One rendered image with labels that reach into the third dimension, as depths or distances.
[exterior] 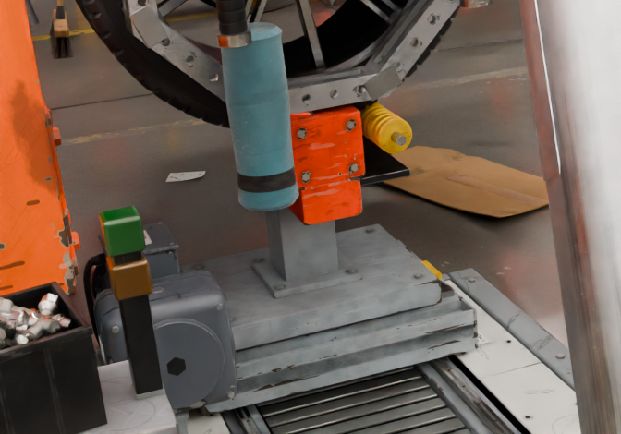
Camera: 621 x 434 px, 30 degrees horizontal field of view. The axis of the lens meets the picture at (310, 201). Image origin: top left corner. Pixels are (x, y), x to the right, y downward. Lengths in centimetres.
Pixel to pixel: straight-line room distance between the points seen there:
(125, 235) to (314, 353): 80
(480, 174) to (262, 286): 121
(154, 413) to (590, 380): 67
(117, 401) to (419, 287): 83
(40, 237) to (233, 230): 160
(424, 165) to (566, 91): 255
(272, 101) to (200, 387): 41
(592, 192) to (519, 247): 203
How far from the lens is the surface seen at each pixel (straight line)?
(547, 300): 244
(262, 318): 194
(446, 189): 304
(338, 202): 183
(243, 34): 149
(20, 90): 131
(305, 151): 178
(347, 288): 201
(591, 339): 68
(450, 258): 265
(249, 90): 161
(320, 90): 178
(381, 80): 180
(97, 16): 177
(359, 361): 199
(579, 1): 67
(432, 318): 206
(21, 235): 136
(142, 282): 123
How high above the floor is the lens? 108
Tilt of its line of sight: 21 degrees down
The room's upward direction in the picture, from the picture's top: 6 degrees counter-clockwise
